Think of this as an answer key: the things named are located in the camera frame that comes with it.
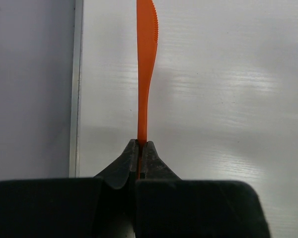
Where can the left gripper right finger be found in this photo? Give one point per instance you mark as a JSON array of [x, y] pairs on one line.
[[153, 167]]

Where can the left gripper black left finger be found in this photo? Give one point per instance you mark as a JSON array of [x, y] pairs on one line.
[[124, 169]]

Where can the red-orange plastic knife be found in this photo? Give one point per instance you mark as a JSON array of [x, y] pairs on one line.
[[147, 41]]

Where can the aluminium rail left edge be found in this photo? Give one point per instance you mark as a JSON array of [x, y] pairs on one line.
[[76, 91]]

